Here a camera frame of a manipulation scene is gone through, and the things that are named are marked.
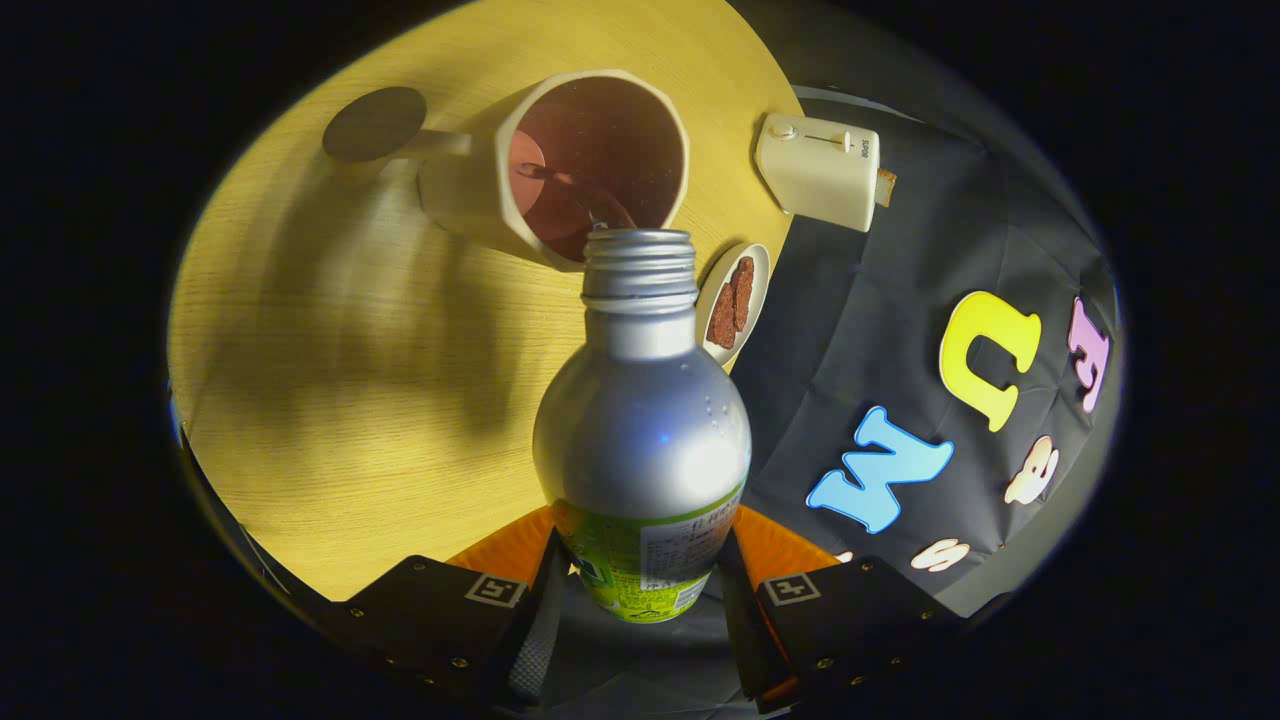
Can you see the brown food strip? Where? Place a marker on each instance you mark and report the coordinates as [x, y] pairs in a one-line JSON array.
[[721, 318], [743, 292]]

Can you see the wooden table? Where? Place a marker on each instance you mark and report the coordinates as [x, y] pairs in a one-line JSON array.
[[350, 400]]

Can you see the black backdrop cloth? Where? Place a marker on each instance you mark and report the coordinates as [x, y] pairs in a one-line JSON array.
[[860, 330]]

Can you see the white round plate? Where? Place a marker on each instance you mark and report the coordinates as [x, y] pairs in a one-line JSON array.
[[755, 300]]

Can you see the silver bottle with green label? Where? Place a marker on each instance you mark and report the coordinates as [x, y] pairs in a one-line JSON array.
[[640, 430]]

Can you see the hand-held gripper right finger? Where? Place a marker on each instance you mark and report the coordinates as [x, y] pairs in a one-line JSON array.
[[742, 625]]

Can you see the cream toaster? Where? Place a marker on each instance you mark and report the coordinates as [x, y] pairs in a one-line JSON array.
[[815, 175]]

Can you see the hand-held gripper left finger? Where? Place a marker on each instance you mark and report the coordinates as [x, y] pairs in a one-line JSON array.
[[535, 620]]

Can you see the toast slice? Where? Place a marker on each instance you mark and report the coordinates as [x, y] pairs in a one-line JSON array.
[[886, 187]]

